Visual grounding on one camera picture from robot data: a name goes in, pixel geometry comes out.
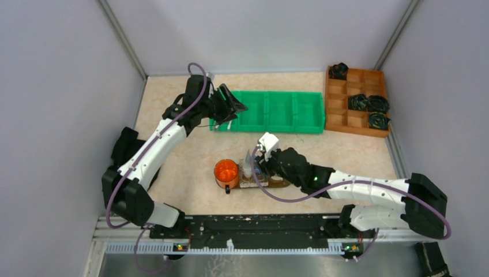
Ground green divided plastic bin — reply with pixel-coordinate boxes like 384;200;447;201
209;91;326;134

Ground wooden compartment box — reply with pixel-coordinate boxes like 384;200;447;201
324;63;391;138

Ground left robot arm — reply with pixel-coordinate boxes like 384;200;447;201
101;74;248;228

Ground orange mug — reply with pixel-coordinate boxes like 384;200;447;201
213;159;240;194

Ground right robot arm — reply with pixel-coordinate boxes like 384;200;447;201
250;146;452;240

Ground white toothpaste tube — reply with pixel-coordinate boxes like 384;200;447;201
242;150;254;179

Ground rolled dark sock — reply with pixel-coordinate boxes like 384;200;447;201
367;95;390;114
328;62;349;80
368;112;391;130
347;93;368;111

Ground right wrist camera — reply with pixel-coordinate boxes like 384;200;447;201
257;132;280;161

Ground brown oval wooden tray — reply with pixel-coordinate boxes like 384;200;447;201
235;175;291;189

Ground clear glass cup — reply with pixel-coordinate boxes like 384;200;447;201
238;159;269;189

